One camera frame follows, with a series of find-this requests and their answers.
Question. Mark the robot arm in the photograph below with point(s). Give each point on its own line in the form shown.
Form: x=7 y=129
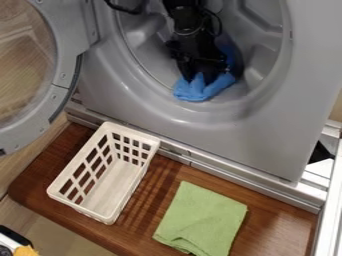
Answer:
x=186 y=20

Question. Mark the blue cloth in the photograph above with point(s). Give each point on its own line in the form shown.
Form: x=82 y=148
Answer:
x=200 y=89

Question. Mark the washing machine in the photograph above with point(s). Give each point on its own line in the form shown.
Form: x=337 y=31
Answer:
x=267 y=110

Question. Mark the green cloth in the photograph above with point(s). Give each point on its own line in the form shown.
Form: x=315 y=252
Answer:
x=202 y=220

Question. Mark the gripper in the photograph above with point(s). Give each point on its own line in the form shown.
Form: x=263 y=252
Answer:
x=196 y=55

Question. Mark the white basket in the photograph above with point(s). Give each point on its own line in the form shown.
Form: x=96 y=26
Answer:
x=107 y=180

